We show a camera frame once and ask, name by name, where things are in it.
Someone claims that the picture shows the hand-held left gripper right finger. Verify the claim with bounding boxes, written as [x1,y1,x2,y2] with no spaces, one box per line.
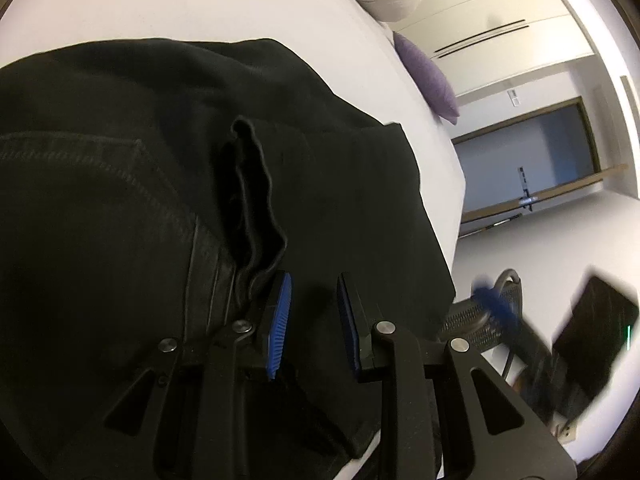
[336,272,578,480]

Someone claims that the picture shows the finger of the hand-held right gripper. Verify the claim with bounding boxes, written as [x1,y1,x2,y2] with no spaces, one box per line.
[472,277,523,333]

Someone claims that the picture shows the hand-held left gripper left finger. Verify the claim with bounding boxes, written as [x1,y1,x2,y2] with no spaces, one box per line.
[47,270,301,480]

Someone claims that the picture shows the black denim pants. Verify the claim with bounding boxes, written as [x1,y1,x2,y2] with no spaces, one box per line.
[0,36,457,480]

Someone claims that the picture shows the grey mesh office chair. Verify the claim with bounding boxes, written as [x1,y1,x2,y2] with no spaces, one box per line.
[436,269,526,358]

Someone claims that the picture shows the purple cushion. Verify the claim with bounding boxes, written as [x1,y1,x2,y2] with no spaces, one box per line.
[392,30,461,123]

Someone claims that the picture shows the white wardrobe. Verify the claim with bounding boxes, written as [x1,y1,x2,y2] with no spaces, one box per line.
[387,0,598,96]

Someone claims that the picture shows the bed with white sheet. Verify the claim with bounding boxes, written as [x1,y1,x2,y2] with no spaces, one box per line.
[0,0,466,480]

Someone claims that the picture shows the doorway with wooden frame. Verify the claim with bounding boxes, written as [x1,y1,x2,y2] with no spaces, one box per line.
[451,96,601,211]

